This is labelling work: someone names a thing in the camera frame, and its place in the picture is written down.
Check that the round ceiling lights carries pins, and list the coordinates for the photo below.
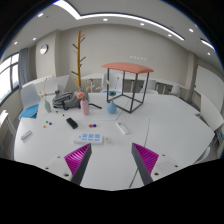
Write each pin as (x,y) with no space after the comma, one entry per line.
(105,19)

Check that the grey backpack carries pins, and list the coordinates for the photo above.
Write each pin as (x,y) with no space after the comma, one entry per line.
(65,100)

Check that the black rectangular box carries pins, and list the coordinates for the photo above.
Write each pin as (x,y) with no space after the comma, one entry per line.
(72,123)

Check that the green vase with dried stems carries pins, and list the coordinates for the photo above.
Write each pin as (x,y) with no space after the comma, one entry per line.
(48,106)

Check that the blue round disc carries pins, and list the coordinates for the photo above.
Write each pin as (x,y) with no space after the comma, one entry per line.
(94,125)

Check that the pink vase with flower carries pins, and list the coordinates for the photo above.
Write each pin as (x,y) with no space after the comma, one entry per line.
(85,107)

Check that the white wall board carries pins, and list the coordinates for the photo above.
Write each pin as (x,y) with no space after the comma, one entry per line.
(210,85)

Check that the blue vase with dried flowers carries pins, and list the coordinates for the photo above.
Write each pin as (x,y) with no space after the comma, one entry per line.
(112,108)

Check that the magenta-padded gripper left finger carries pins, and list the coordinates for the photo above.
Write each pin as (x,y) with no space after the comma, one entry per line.
(78,159)

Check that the grey curtain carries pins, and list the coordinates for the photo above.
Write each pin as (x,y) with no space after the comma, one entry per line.
(24,66)

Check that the small white flat device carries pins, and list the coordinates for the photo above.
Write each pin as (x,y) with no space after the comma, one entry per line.
(26,135)

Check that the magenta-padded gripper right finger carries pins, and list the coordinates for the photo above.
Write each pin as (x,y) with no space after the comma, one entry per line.
(145,159)

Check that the long ceiling strip light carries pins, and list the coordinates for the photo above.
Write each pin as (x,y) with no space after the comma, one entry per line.
(71,11)

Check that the white power strip blue sockets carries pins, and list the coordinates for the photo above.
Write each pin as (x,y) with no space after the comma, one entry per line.
(88,138)

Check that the round wall clock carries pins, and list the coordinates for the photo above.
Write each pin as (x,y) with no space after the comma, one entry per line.
(44,49)

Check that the white desk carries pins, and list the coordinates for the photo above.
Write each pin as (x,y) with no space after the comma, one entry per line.
(211,113)

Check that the black-frame stool with orange top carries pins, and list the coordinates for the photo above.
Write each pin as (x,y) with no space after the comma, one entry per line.
(128,67)

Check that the wooden coat rack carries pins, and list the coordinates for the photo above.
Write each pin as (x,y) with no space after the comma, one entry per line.
(79,56)

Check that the black marker pen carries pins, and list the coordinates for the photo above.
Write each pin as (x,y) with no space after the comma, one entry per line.
(60,113)

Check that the white remote control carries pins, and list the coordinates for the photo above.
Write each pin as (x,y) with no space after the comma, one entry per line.
(122,128)

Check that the white chairs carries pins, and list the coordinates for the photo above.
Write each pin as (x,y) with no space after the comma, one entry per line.
(175,89)

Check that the window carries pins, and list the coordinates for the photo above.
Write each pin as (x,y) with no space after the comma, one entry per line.
(8,75)

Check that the white chair with blue cushion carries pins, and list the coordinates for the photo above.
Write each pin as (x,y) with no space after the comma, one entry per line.
(29,100)

